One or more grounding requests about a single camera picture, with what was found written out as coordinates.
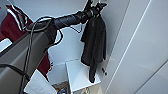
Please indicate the black t-shirt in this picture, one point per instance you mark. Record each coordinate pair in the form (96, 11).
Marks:
(95, 43)

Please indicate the small black wall fitting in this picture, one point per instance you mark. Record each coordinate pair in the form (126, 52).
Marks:
(104, 71)

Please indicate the maroon and white jacket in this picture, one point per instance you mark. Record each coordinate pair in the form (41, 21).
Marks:
(15, 25)

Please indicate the white inner shelf unit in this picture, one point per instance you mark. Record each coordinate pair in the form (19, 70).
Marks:
(80, 75)

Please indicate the white wardrobe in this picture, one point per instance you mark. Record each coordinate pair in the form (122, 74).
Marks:
(71, 43)

